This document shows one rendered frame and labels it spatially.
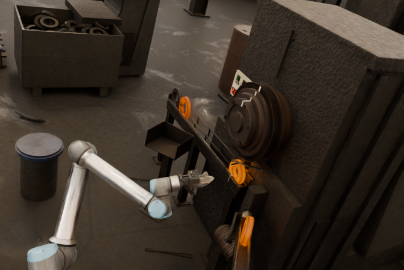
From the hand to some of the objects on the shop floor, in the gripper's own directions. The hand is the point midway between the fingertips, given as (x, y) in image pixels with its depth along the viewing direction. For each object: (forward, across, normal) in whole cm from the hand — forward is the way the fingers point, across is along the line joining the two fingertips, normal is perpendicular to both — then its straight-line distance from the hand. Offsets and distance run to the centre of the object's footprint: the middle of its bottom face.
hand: (211, 179), depth 227 cm
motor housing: (-7, -33, +74) cm, 81 cm away
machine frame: (+43, +6, +91) cm, 101 cm away
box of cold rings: (-105, +264, +86) cm, 296 cm away
